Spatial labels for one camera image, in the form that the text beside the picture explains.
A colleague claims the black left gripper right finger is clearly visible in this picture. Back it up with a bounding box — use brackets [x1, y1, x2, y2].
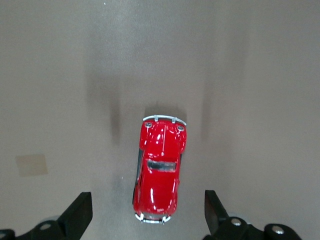
[202, 189, 263, 240]

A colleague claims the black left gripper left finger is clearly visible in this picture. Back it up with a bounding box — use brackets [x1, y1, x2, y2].
[18, 191, 94, 240]

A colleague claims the red beetle toy car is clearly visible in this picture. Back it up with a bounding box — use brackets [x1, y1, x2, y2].
[131, 114, 188, 225]

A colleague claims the square tape patch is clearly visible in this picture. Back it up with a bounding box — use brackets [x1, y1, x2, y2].
[15, 154, 49, 177]

